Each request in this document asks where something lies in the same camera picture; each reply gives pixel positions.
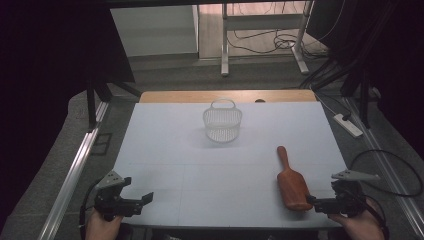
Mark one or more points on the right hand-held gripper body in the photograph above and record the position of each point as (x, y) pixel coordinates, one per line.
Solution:
(348, 198)

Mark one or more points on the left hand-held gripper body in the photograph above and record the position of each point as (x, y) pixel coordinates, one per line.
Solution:
(110, 200)

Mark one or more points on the brown wooden hairbrush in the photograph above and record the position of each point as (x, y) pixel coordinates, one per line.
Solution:
(293, 186)

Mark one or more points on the white plastic basket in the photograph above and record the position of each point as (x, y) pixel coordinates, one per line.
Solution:
(222, 123)

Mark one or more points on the person's left hand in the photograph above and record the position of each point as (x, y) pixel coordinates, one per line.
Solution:
(100, 228)

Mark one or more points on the person's right hand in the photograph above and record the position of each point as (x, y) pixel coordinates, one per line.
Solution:
(358, 228)

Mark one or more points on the pale blue table sheet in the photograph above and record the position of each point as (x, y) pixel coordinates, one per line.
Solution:
(200, 173)

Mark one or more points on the white power strip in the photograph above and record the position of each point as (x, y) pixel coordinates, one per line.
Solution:
(348, 126)

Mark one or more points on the black metal stand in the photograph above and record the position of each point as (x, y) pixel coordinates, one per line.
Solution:
(91, 103)
(363, 96)

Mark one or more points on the dark curtain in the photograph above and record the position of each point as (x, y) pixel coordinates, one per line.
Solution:
(43, 66)
(396, 50)

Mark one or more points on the white cabinet panel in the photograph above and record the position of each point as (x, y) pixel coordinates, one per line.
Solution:
(153, 30)

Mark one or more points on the aluminium rail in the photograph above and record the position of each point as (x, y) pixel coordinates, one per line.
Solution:
(71, 180)
(383, 160)

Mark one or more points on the white desk frame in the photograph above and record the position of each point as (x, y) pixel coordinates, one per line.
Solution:
(263, 21)

